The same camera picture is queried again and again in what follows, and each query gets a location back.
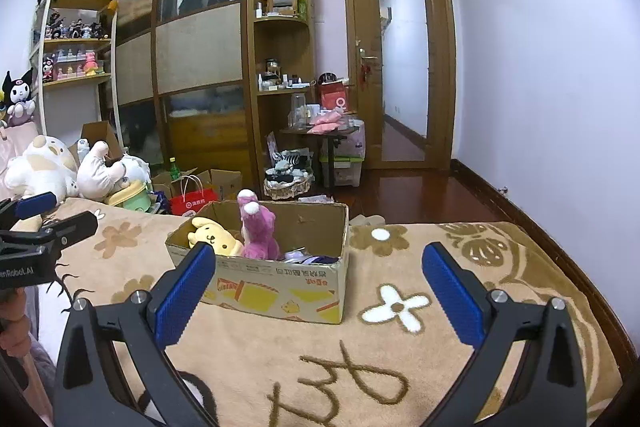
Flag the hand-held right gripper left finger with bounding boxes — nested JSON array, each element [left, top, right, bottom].
[[52, 241, 217, 427]]

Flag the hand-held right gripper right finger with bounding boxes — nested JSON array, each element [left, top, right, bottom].
[[421, 242, 587, 427]]

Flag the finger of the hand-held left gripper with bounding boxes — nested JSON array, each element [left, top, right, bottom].
[[0, 191, 58, 228], [0, 210, 99, 258]]

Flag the yellow dog plush toy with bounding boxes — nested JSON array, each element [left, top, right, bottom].
[[188, 217, 244, 257]]

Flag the pink plush toy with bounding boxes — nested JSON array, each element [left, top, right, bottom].
[[236, 189, 281, 260]]

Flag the printed cardboard box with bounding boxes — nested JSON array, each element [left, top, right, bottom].
[[165, 200, 350, 325]]

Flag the purple-haired plush doll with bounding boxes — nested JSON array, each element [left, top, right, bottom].
[[299, 253, 342, 266]]

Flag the person's left hand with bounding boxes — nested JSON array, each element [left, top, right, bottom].
[[0, 289, 28, 335]]

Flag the large white cat plush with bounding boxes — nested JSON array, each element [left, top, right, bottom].
[[4, 135, 81, 208]]

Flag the white plush with pink paws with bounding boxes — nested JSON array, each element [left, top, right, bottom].
[[77, 141, 128, 202]]

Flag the green yellow plush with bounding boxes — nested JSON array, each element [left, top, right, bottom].
[[107, 181, 153, 212]]

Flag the white fluffy plush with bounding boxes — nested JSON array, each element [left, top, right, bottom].
[[120, 154, 152, 184]]

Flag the brown floral blanket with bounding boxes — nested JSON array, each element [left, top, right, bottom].
[[30, 194, 626, 427]]

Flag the red paper bag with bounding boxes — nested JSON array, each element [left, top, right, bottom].
[[170, 175, 221, 216]]

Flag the open brown cardboard box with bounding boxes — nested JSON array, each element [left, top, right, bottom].
[[80, 121, 123, 160]]

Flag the black white bunny plush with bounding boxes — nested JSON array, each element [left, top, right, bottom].
[[2, 68, 37, 128]]

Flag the low open cardboard box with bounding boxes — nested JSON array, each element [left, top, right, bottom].
[[152, 167, 243, 202]]

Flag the basket of socks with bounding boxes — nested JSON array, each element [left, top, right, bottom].
[[263, 148, 316, 200]]

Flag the clear storage bin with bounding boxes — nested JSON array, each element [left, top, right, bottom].
[[320, 119, 366, 188]]

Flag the white wooden display shelf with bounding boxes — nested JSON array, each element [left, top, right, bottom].
[[30, 0, 121, 142]]

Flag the rows of small figurines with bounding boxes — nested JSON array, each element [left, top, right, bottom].
[[42, 9, 108, 82]]

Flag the dark side table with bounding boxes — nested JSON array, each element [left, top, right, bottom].
[[280, 127, 358, 188]]

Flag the pink packets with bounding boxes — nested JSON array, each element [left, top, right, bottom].
[[306, 109, 346, 135]]

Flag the clear plastic jar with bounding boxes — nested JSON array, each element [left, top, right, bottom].
[[290, 93, 307, 128]]

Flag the wooden wardrobe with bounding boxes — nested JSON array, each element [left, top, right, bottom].
[[100, 0, 261, 190]]

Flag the red bag with white print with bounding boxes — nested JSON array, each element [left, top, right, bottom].
[[320, 82, 348, 112]]

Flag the wooden corner shelf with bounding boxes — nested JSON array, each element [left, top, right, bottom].
[[247, 0, 318, 198]]

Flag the wooden door with mirror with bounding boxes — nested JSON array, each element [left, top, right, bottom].
[[342, 0, 456, 172]]

